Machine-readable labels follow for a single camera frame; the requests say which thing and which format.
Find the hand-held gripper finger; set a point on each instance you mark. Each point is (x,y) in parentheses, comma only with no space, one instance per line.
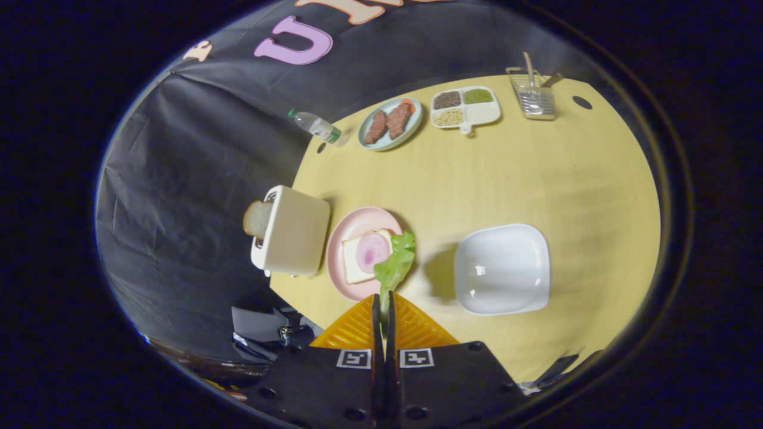
(377,333)
(391,339)

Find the green lettuce leaf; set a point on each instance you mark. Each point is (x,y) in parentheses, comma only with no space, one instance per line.
(396,262)

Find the toasted bread slice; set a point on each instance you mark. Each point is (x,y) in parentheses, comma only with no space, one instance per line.
(257,219)

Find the white bread slice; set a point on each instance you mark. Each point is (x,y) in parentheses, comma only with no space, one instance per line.
(350,262)

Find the pink ham slice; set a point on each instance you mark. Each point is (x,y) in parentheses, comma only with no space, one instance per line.
(371,250)

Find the pink round plate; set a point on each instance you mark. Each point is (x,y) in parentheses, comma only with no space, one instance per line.
(357,220)

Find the white toaster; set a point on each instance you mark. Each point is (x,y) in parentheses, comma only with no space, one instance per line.
(295,232)

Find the white square plate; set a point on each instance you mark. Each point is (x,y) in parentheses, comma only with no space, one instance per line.
(501,268)

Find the light blue oval plate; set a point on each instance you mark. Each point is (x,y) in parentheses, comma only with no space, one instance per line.
(411,132)

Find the brown meat piece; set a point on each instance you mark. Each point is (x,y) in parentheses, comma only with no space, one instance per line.
(375,127)
(398,121)

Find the clear plastic water bottle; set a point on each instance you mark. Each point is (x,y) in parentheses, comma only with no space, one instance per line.
(316,125)

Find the small orange food piece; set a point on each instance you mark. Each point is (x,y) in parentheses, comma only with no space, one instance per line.
(409,106)

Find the white divided bean tray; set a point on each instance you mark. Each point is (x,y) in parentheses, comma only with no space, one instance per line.
(486,113)

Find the clear utensil holder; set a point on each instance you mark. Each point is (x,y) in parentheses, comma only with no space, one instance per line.
(536,101)

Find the light wooden utensil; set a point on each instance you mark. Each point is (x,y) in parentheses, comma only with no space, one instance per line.
(528,65)

